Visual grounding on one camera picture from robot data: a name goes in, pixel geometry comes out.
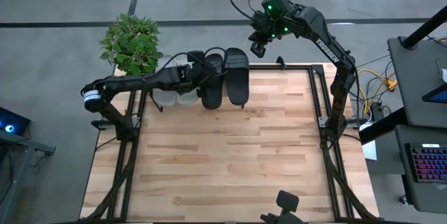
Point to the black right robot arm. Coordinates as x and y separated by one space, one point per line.
328 49

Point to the white paper sheet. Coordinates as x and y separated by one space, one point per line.
370 149

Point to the black table camera mount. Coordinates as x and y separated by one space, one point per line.
287 203

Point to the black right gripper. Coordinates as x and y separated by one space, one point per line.
263 28

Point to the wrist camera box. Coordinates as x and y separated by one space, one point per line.
196 57
258 18

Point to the black table frame rail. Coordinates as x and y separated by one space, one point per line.
122 175
337 175

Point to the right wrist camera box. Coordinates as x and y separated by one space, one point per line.
258 18

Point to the black slide sandal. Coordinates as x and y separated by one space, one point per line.
237 77
213 95

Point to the black pole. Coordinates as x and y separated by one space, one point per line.
424 27

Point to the dark metal stand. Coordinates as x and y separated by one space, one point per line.
24 147

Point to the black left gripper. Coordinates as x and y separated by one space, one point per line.
193 77

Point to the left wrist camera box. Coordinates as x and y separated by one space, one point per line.
196 57

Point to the grey slide sandal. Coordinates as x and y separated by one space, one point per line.
188 98
164 98

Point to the backlit black keyboard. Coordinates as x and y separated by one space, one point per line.
429 163

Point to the small black clamp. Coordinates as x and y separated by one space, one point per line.
281 61

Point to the silver bracket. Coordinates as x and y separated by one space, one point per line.
323 122

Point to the green leafy plant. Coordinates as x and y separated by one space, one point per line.
131 44

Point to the black computer screen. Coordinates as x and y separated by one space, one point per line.
14 121

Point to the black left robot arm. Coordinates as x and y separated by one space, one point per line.
132 83

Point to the dark tablet screen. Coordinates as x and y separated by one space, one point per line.
438 95

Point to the grey desk with keyboard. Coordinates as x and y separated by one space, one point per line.
419 196

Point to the black rail behind table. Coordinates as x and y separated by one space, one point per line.
279 67

